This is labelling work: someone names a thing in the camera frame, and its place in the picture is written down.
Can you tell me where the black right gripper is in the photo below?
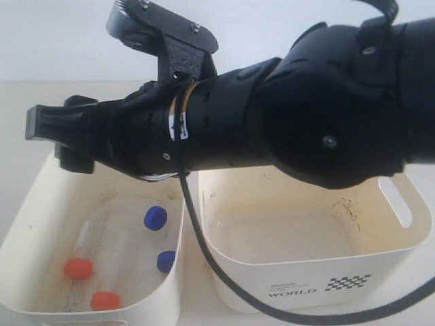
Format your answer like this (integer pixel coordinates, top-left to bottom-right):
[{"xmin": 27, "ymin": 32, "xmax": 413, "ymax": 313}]
[{"xmin": 25, "ymin": 79, "xmax": 190, "ymax": 180}]

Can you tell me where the clear tube blue cap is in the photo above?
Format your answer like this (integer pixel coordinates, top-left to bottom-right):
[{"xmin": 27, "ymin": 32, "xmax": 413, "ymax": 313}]
[
  {"xmin": 156, "ymin": 251, "xmax": 176, "ymax": 274},
  {"xmin": 143, "ymin": 205, "xmax": 169, "ymax": 242}
]

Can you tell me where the clear tube orange cap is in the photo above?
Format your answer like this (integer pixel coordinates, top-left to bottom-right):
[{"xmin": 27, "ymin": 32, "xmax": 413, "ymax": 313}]
[
  {"xmin": 63, "ymin": 220, "xmax": 93, "ymax": 280},
  {"xmin": 90, "ymin": 232, "xmax": 128, "ymax": 311}
]

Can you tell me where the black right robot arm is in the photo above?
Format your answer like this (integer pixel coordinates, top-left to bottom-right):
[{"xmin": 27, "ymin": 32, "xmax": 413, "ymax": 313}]
[{"xmin": 25, "ymin": 17, "xmax": 434, "ymax": 189}]

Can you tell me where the cream plastic bin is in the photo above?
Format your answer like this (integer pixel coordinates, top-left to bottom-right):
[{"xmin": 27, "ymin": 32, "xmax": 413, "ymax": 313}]
[
  {"xmin": 1, "ymin": 157, "xmax": 184, "ymax": 325},
  {"xmin": 198, "ymin": 166, "xmax": 432, "ymax": 310}
]

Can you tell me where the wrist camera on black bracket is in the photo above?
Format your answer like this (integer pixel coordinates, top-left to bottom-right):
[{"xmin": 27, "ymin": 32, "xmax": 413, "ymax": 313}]
[{"xmin": 106, "ymin": 0, "xmax": 219, "ymax": 82}]

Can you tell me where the flat black ribbon cable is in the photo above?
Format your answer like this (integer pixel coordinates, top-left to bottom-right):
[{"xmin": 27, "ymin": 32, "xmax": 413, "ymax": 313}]
[{"xmin": 353, "ymin": 0, "xmax": 400, "ymax": 26}]

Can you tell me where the black camera cable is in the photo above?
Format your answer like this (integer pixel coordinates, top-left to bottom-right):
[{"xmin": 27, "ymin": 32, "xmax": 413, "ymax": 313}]
[{"xmin": 169, "ymin": 81, "xmax": 435, "ymax": 326}]

